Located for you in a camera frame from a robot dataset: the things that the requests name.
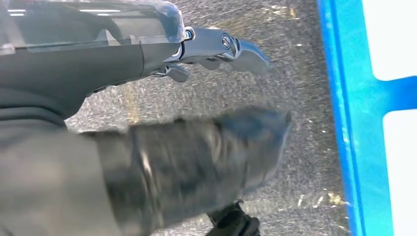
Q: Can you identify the blue metal shelf rack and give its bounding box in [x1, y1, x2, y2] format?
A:
[316, 0, 417, 236]

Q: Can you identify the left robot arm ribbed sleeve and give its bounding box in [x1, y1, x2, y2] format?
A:
[0, 88, 124, 236]

